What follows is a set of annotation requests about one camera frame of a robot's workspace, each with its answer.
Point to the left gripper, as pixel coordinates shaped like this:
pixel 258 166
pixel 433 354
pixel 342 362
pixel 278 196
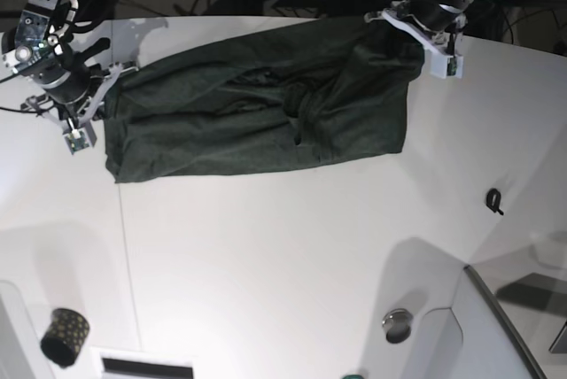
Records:
pixel 437 25

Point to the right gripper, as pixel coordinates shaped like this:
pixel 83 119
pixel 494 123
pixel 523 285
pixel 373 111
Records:
pixel 71 99

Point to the dark green t-shirt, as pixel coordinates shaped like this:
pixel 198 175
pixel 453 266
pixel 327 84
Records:
pixel 318 93

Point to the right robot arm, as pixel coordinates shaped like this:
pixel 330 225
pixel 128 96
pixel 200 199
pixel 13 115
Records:
pixel 40 50

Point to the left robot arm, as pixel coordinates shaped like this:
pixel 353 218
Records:
pixel 435 24

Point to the small black clip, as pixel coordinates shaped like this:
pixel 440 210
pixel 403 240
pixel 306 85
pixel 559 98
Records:
pixel 493 201

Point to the black patterned cup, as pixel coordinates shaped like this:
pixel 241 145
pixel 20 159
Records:
pixel 63 340

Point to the black white flat device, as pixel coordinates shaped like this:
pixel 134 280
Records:
pixel 112 363

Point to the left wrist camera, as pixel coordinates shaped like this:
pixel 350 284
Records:
pixel 443 66

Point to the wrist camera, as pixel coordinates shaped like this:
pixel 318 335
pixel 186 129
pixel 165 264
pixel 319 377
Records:
pixel 443 66
pixel 80 139

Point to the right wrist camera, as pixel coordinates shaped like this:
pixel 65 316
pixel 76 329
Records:
pixel 80 139

